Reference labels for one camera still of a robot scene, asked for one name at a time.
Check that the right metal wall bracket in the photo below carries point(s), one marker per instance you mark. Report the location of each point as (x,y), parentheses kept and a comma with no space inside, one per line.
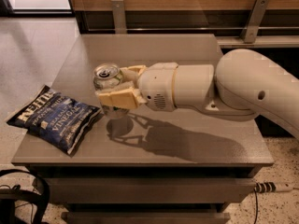
(250,31)

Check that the metal wall bracket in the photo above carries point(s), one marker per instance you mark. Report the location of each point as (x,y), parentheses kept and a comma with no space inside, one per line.
(118,12)
(250,31)

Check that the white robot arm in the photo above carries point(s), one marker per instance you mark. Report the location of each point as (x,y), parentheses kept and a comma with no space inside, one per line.
(241,86)

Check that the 7up soda can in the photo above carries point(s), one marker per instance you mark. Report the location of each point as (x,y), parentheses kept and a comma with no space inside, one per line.
(108,76)

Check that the white power strip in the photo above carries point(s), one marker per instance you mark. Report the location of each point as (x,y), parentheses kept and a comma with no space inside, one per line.
(273,187)

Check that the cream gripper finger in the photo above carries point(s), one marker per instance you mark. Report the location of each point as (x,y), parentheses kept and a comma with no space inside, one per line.
(126,96)
(132,73)

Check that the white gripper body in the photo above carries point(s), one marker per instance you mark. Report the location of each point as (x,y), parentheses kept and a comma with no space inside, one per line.
(157,85)

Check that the blue chip bag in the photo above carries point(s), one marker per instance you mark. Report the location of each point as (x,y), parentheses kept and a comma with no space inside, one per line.
(56,118)

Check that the left metal wall bracket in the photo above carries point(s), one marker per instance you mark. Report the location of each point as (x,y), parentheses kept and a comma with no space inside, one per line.
(118,12)

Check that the grey table with drawers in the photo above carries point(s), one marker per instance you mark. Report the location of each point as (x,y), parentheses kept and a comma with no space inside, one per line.
(149,167)

